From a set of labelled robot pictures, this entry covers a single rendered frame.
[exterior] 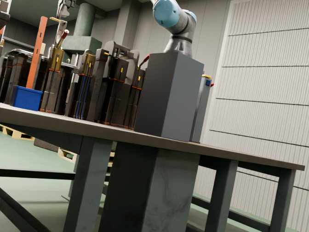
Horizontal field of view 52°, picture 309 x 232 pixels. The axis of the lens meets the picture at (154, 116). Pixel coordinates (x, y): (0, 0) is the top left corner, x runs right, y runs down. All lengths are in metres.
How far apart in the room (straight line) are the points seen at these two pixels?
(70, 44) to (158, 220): 5.16
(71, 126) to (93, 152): 0.15
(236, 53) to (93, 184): 3.64
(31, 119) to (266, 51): 3.66
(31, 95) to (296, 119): 3.06
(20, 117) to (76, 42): 5.32
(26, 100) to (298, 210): 3.09
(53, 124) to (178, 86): 0.70
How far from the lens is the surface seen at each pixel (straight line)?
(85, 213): 1.16
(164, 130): 1.44
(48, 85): 1.80
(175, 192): 1.50
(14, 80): 1.90
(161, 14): 1.50
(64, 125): 0.99
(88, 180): 1.12
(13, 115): 0.93
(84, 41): 6.07
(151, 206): 1.42
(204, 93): 2.13
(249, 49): 4.43
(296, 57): 4.10
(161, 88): 1.49
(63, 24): 1.87
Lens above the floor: 0.72
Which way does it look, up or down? 3 degrees up
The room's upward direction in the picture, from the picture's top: 12 degrees clockwise
